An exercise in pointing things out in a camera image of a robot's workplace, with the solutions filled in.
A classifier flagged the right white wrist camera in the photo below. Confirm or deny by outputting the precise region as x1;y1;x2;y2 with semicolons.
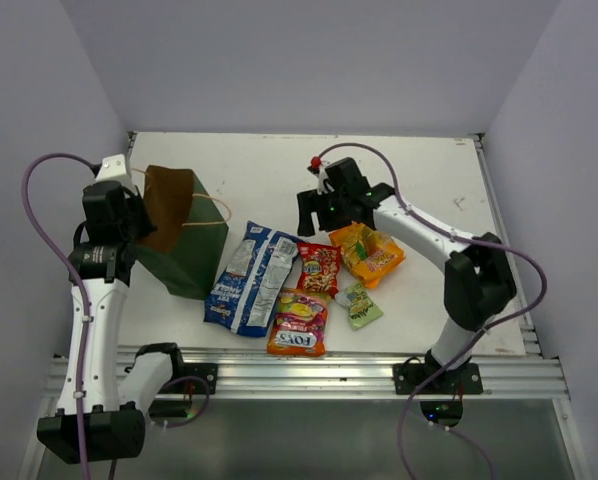
315;166;330;194

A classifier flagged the Fox's fruit candy bag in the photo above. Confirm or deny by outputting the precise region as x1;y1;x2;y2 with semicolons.
267;288;330;357

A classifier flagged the red snack packet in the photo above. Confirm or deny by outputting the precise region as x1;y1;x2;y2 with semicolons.
296;242;341;298

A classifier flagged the purple cable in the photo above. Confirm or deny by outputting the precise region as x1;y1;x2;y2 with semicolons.
21;153;211;480
316;142;549;480

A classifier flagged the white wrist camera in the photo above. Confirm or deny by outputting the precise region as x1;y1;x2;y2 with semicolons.
95;154;134;190
315;166;330;194

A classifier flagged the blue chips bag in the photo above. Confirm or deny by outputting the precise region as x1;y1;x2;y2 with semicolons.
204;221;300;338

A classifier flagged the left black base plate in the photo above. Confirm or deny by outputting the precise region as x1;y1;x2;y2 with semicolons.
167;362;219;399

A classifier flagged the orange candy packet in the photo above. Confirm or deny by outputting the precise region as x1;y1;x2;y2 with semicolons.
329;222;405;289

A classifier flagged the green paper bag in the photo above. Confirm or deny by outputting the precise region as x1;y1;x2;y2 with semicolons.
137;165;230;300

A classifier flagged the small green snack packet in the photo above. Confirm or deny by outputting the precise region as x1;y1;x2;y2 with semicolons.
335;282;383;331

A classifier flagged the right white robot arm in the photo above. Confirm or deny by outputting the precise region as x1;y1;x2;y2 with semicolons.
297;157;517;393

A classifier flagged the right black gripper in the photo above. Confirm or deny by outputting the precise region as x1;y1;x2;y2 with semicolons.
298;186;353;236

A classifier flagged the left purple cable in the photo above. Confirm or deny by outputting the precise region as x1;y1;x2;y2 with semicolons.
21;153;211;480

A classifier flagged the aluminium mounting rail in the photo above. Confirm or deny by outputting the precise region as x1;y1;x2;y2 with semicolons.
46;344;570;401

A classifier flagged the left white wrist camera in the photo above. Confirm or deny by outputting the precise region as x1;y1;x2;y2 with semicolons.
95;154;134;190

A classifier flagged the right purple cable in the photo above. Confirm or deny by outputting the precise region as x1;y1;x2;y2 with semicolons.
316;142;549;480

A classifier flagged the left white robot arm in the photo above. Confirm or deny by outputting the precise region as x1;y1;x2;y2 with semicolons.
37;180;187;465

